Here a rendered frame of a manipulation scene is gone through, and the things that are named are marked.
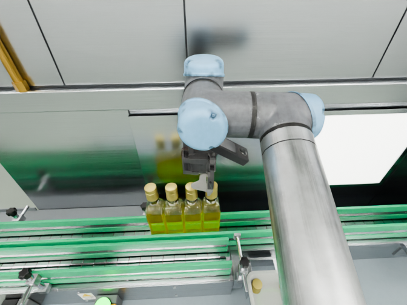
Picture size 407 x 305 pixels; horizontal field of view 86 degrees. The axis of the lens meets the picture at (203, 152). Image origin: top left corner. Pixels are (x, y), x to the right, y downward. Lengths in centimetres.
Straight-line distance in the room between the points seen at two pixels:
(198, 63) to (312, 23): 32
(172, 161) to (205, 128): 43
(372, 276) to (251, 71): 88
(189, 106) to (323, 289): 25
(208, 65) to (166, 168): 44
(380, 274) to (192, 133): 98
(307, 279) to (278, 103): 22
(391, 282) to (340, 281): 90
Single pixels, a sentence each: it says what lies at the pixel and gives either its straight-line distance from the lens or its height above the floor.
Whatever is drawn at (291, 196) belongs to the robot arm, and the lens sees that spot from 27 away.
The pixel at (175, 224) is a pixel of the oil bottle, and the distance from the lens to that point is 73.
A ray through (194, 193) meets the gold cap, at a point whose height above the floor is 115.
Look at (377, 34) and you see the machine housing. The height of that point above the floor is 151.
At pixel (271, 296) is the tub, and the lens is 93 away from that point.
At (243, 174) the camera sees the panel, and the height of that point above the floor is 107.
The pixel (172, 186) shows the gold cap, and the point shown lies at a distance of 63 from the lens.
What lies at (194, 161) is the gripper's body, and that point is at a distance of 51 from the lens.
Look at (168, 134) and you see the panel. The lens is 65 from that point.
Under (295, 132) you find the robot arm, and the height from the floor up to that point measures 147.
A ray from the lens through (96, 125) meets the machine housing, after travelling 73.
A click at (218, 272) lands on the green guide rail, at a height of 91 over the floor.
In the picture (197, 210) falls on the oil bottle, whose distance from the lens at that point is 67.
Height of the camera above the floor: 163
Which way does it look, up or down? 40 degrees down
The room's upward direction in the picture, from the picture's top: straight up
